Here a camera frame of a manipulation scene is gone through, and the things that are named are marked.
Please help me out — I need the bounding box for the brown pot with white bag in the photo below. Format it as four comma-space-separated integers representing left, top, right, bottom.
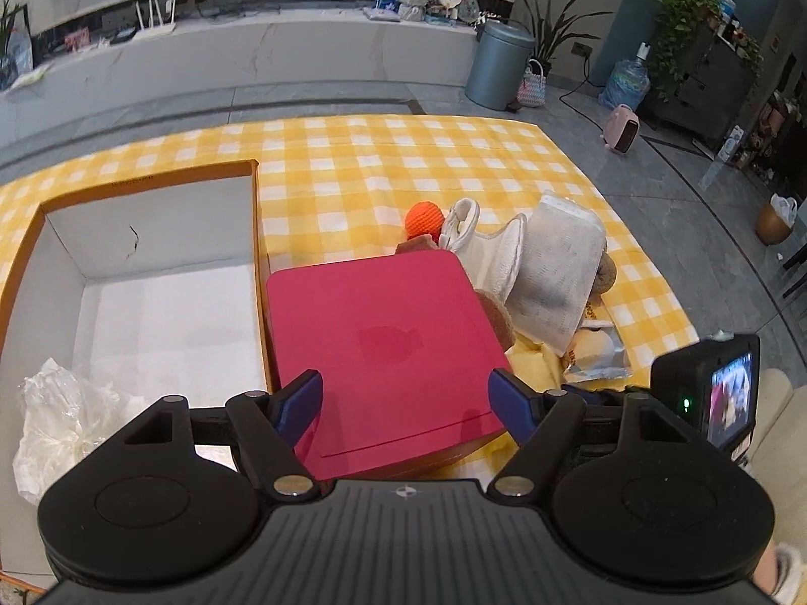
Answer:
755, 194, 798, 247

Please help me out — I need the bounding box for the white plastic bag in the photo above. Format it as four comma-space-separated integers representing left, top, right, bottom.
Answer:
13, 358, 152, 505

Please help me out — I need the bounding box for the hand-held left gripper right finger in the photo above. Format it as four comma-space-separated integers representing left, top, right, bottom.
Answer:
485, 369, 685, 499

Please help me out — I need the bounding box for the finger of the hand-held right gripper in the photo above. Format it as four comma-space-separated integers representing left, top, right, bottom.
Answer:
565, 387, 653, 407

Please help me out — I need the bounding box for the dark grey cabinet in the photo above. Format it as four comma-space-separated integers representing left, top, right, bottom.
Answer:
643, 25, 761, 147

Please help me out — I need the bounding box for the plain yellow cloth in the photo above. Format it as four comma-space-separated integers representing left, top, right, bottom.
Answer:
507, 331, 568, 392

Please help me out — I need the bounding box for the trailing green plant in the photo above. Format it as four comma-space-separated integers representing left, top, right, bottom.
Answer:
643, 0, 723, 102

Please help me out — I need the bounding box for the brown plush toy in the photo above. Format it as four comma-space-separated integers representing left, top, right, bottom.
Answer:
396, 233, 519, 354

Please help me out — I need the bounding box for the long-leaf potted plant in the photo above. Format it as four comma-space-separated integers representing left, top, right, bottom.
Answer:
509, 0, 615, 77

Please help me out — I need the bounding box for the white marble bench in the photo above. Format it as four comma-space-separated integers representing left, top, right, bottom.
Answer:
0, 3, 480, 133

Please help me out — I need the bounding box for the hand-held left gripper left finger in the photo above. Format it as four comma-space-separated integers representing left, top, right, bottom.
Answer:
123, 369, 325, 499

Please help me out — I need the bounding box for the white mesh pouch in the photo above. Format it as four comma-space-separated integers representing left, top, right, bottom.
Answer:
504, 189, 607, 357

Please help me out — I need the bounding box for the yellow white plastic packet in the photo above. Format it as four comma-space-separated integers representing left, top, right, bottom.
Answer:
561, 302, 632, 387

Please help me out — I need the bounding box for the yellow checkered cloth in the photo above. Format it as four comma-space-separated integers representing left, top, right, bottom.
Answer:
0, 114, 698, 605

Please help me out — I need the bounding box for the red box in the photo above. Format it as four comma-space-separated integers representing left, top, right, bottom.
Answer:
265, 250, 514, 483

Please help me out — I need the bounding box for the pastel woven basket bag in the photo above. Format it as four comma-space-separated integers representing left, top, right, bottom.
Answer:
517, 58, 547, 112

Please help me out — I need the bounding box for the orange crochet ball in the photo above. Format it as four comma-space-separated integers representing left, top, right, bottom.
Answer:
403, 202, 450, 241

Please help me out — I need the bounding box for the blue water jug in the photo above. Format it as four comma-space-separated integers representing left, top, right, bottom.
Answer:
598, 43, 652, 111

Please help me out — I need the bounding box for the open cardboard box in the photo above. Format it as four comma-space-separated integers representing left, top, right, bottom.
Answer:
0, 159, 281, 605

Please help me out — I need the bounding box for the clear water bottle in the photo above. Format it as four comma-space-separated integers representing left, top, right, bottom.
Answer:
6, 28, 34, 75

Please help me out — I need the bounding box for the pink space heater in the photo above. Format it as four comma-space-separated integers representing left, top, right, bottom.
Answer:
604, 104, 642, 155

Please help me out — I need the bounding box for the white router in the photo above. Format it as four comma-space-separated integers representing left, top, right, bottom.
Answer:
134, 0, 181, 35

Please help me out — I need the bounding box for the brown fuzzy item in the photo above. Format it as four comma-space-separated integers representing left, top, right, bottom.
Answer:
591, 251, 620, 296

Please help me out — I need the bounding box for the grey trash can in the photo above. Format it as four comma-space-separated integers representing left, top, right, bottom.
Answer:
465, 18, 537, 111

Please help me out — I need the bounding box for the black power cable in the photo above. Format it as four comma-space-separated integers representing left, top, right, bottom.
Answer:
558, 53, 609, 140

